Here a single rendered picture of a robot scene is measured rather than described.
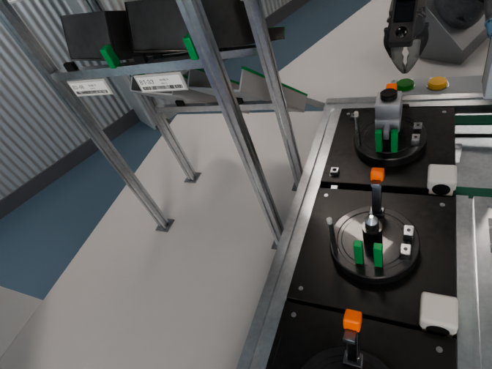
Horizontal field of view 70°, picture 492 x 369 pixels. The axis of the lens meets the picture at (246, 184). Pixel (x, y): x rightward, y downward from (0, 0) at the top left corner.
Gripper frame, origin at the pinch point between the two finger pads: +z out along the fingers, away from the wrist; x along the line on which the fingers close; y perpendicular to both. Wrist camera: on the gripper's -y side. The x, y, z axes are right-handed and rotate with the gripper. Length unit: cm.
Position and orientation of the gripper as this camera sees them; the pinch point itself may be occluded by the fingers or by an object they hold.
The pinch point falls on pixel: (404, 69)
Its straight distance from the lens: 95.2
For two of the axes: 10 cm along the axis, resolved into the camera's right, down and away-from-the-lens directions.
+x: -9.0, -0.7, 4.4
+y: 3.4, -7.4, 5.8
